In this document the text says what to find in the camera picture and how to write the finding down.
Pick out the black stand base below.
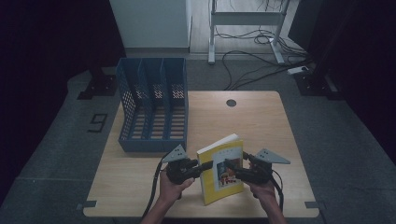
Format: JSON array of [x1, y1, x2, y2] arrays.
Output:
[[77, 66, 118, 101], [293, 69, 341, 98]]

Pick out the white desk frame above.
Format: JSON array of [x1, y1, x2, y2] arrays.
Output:
[[207, 0, 292, 65]]

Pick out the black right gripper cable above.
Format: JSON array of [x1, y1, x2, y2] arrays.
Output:
[[270, 169, 285, 213]]

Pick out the white power strip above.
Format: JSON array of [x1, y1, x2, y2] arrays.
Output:
[[287, 65, 310, 76]]

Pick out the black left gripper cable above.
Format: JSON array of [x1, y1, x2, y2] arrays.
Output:
[[141, 159, 169, 219]]

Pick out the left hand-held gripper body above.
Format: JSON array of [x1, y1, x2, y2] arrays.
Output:
[[162, 144, 200, 185]]

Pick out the person's right hand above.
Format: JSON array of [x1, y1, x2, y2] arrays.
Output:
[[244, 179, 278, 203]]

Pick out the person's left hand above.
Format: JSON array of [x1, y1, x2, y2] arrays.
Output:
[[159, 170, 195, 205]]

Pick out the dark curtain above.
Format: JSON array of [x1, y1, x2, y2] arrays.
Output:
[[288, 0, 396, 157], [0, 0, 126, 203]]

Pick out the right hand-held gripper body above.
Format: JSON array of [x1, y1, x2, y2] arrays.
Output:
[[246, 147, 291, 185]]

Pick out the white cabinet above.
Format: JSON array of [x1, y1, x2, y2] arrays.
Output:
[[108, 0, 192, 54]]

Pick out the yellow book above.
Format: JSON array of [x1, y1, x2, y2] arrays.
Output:
[[196, 133, 245, 206]]

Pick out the blue file rack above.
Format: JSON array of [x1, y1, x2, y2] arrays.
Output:
[[115, 57, 190, 154]]

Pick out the black floor cables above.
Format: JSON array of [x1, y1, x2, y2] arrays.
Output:
[[214, 0, 313, 91]]

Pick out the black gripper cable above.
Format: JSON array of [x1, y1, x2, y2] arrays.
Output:
[[270, 169, 285, 213], [141, 159, 169, 219]]

